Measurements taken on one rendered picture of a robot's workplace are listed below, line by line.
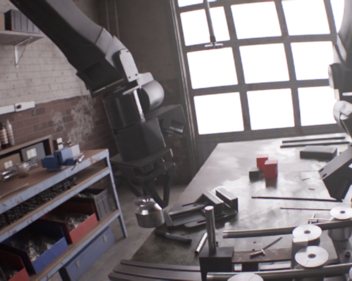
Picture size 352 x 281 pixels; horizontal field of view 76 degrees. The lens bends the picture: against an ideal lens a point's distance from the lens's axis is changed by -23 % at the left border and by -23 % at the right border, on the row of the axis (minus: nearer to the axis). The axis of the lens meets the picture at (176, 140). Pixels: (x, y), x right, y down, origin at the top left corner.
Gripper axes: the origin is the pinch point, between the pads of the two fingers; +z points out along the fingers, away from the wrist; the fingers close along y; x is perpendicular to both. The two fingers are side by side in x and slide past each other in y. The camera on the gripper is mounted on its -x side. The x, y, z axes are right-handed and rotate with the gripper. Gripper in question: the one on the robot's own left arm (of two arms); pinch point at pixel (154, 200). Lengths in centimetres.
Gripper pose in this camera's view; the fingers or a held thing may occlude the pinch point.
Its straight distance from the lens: 51.3
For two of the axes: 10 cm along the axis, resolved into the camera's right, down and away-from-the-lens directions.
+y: -6.9, -0.3, 7.2
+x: -6.7, 3.9, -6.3
